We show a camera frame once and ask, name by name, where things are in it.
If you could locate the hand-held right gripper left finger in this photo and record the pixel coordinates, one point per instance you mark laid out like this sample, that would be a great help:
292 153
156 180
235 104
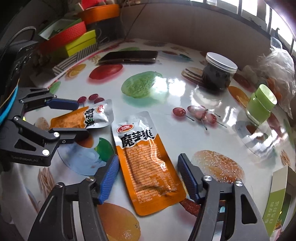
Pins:
108 179

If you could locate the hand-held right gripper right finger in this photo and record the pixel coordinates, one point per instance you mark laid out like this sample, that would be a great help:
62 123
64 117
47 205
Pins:
188 178

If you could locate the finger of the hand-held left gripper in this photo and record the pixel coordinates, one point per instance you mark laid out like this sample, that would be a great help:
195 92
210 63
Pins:
74 135
62 104

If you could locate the orange and silver snack pouch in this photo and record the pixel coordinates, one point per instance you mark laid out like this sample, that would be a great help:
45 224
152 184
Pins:
148 166
69 120

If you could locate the green and white cardboard box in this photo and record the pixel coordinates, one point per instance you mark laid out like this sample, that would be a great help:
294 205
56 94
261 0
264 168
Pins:
277 204

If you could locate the white and green tray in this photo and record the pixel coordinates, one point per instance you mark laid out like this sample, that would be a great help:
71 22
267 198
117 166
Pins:
57 26

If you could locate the yellow-green box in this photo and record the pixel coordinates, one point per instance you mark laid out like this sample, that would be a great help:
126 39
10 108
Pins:
81 42

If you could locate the dark smartphone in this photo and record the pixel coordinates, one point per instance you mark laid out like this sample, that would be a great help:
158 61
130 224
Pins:
129 57

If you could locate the orange box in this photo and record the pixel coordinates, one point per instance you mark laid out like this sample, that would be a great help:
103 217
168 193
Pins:
101 14

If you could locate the green lidded glass jar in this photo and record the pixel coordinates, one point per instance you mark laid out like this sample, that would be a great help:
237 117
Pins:
261 104

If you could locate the clear jar with dark contents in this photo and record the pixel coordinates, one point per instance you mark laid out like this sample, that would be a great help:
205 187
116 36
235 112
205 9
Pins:
217 76

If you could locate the clear plastic bag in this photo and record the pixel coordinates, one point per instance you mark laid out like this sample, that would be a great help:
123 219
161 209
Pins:
277 67

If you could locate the window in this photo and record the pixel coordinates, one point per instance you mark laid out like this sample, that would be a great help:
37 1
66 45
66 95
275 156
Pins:
254 7

